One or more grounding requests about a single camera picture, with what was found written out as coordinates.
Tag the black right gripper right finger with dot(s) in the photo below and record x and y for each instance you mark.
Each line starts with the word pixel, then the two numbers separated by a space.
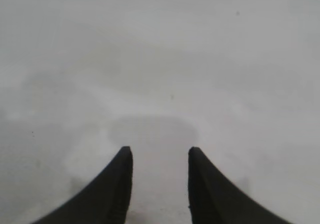
pixel 210 196

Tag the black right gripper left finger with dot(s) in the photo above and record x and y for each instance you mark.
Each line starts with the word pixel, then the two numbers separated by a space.
pixel 110 194

